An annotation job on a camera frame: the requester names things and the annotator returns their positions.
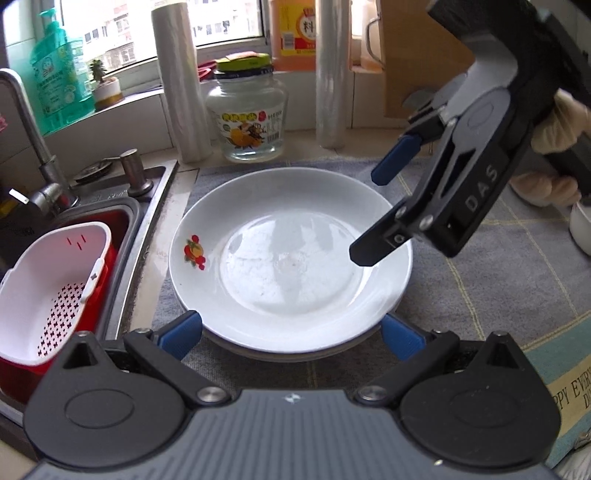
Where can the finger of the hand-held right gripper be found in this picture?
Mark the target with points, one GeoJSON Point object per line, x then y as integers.
{"type": "Point", "coordinates": [397, 157]}
{"type": "Point", "coordinates": [374, 247]}

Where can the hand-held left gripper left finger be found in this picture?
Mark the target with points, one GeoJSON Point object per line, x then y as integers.
{"type": "Point", "coordinates": [182, 331]}

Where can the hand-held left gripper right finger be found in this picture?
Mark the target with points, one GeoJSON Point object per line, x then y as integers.
{"type": "Point", "coordinates": [401, 339]}

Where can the round white fruit-print plate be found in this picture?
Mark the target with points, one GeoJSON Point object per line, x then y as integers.
{"type": "Point", "coordinates": [277, 286]}

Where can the white pink-flower bowl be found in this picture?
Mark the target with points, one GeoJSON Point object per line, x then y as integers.
{"type": "Point", "coordinates": [582, 230]}

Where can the person's right hand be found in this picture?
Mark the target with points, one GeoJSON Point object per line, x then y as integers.
{"type": "Point", "coordinates": [563, 124]}

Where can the clear cling film roll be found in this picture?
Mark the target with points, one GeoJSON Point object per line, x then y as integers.
{"type": "Point", "coordinates": [333, 92]}

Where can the wooden cutting board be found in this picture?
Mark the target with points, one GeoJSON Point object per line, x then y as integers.
{"type": "Point", "coordinates": [406, 60]}

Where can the grey teal plaid cloth mat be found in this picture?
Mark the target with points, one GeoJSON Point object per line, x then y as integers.
{"type": "Point", "coordinates": [498, 286]}

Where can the stainless steel sink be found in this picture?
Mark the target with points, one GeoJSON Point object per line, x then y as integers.
{"type": "Point", "coordinates": [147, 203]}

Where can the glass jar with printed label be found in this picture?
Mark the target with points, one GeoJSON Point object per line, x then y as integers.
{"type": "Point", "coordinates": [244, 120]}

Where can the orange cooking oil bottle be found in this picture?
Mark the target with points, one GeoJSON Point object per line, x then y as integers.
{"type": "Point", "coordinates": [295, 37]}

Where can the white strainer basket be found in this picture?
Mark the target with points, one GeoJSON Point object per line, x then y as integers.
{"type": "Point", "coordinates": [27, 295]}

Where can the metal sink soap dispenser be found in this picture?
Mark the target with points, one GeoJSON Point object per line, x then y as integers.
{"type": "Point", "coordinates": [134, 175]}

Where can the metal sink drain plug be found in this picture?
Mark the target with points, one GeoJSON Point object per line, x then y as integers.
{"type": "Point", "coordinates": [94, 170]}

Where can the red lid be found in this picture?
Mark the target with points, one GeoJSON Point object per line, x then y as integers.
{"type": "Point", "coordinates": [206, 71]}

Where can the person's white clothing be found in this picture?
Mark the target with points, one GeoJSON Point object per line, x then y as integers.
{"type": "Point", "coordinates": [577, 466]}

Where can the white plastic bag roll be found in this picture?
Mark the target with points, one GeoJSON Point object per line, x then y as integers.
{"type": "Point", "coordinates": [180, 92]}

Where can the small potted plant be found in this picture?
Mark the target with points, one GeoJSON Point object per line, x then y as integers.
{"type": "Point", "coordinates": [108, 92]}

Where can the metal sink faucet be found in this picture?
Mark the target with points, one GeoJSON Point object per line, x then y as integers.
{"type": "Point", "coordinates": [32, 129]}

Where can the green detergent bottle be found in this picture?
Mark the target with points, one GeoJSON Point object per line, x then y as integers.
{"type": "Point", "coordinates": [60, 78]}

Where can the window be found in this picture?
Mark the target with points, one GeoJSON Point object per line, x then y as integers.
{"type": "Point", "coordinates": [115, 27]}

